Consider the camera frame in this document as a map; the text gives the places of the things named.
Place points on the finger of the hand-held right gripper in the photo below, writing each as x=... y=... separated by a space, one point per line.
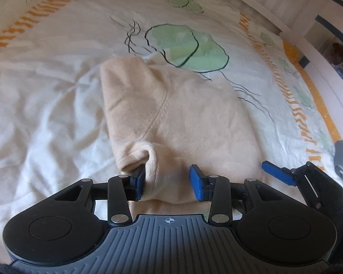
x=277 y=172

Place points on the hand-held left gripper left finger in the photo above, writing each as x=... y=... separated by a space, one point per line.
x=138 y=184

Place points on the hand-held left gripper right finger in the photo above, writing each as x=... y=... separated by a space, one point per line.
x=197 y=182

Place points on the beige printed sweater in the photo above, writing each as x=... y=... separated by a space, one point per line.
x=188 y=114

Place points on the leaf printed duvet cover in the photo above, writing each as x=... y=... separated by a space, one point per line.
x=60 y=91

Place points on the dark brown object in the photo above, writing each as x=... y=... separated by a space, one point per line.
x=341 y=54

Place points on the white bed frame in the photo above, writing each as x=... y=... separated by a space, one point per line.
x=274 y=0

